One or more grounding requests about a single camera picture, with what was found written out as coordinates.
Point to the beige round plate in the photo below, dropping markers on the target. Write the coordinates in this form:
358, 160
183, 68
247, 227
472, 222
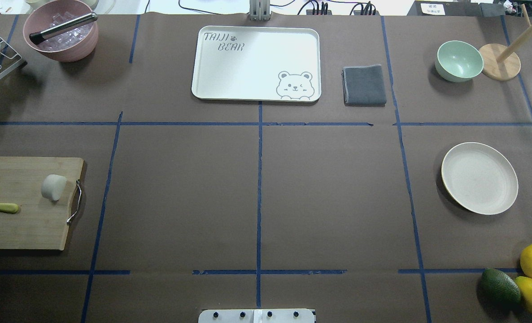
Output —
479, 178

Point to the white bear serving tray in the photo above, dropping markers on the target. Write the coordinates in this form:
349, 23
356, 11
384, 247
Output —
257, 63

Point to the folded grey cloth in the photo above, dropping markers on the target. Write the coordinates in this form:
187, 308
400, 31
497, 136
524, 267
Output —
364, 86

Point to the black power strip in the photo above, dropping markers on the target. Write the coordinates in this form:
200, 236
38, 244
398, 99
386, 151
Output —
338, 8

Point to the mint green bowl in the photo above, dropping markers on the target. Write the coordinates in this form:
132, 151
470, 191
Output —
458, 61

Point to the pink bowl with ice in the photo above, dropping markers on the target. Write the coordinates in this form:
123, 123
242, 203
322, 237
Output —
68, 46

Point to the wooden cutting board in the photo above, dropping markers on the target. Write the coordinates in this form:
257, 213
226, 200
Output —
40, 223

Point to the wooden mug tree stand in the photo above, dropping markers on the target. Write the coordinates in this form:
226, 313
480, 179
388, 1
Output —
501, 62

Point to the green avocado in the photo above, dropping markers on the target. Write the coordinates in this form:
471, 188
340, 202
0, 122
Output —
500, 289

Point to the aluminium frame post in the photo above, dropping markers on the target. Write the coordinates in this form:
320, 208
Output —
259, 10

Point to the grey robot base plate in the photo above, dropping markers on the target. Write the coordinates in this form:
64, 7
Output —
289, 315

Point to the yellow-green knife handle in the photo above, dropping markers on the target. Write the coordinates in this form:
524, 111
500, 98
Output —
9, 208

